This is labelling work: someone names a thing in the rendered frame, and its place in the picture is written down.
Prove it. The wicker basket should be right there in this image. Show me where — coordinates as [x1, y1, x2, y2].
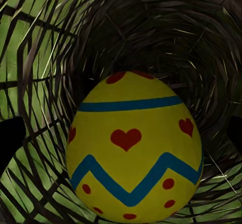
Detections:
[0, 0, 242, 224]

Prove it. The easter egg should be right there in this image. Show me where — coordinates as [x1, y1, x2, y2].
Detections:
[66, 69, 204, 224]

